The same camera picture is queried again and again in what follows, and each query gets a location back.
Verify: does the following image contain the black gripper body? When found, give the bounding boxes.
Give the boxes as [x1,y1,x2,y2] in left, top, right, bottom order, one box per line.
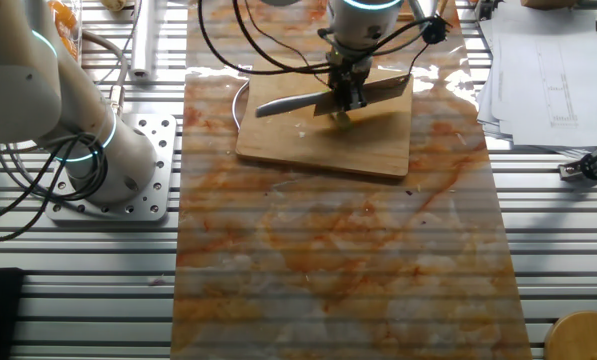
[330,59,372,89]

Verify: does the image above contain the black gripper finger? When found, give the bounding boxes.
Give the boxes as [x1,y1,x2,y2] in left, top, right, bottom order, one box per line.
[336,83,368,112]

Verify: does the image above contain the steel cleaver knife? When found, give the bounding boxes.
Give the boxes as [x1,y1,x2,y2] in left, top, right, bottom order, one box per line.
[255,73,411,120]

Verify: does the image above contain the green scallion stalk piece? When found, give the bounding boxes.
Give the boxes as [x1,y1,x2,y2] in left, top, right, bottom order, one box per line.
[329,110,355,133]

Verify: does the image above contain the wooden cutting board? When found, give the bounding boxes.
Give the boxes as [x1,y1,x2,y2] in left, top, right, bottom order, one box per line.
[231,59,415,180]

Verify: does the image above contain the orange marble patterned mat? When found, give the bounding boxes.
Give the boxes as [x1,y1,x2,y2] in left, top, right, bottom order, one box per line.
[170,0,533,360]

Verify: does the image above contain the white paper sheets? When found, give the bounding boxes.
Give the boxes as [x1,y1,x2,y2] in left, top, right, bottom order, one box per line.
[476,0,597,154]

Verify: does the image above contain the tan cardboard box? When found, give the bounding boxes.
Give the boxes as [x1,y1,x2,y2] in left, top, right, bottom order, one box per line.
[520,0,579,10]

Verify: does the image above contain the white plastic wrap roll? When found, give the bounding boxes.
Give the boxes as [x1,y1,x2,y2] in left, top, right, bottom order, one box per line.
[129,0,158,82]

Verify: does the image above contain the orange fruit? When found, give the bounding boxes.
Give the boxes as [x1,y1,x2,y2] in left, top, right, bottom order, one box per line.
[47,0,78,31]
[60,34,81,61]

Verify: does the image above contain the wooden cup tree stand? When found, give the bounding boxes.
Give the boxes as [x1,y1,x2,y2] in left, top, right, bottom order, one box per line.
[544,309,597,360]

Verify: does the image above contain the black rectangular case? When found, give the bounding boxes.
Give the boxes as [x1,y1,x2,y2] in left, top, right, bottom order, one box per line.
[0,267,26,360]

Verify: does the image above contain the wrist camera on silver bracket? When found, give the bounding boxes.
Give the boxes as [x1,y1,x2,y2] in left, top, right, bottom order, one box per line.
[406,0,452,46]

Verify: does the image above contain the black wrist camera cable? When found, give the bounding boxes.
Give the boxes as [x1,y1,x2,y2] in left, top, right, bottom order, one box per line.
[197,0,452,76]

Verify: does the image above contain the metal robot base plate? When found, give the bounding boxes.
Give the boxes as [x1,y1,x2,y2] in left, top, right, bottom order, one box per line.
[45,113,178,223]

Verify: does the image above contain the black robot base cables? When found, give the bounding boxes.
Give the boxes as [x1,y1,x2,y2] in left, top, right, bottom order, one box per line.
[0,130,110,244]

